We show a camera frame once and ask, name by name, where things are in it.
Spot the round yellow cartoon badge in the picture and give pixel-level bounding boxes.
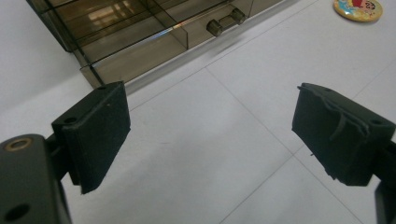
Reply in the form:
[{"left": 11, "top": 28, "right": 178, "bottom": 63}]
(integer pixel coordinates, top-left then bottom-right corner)
[{"left": 332, "top": 0, "right": 384, "bottom": 23}]

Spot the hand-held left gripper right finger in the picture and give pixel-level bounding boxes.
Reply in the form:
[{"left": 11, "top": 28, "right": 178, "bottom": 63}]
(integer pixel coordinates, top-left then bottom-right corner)
[{"left": 291, "top": 82, "right": 396, "bottom": 187}]

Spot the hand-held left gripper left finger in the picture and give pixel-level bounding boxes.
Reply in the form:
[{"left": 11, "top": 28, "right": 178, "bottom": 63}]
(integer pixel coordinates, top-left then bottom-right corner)
[{"left": 50, "top": 80, "right": 132, "bottom": 195}]

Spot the smoky transparent drawer box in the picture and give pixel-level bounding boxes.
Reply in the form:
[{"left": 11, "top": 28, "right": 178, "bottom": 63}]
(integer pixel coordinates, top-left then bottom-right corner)
[{"left": 25, "top": 0, "right": 285, "bottom": 90}]

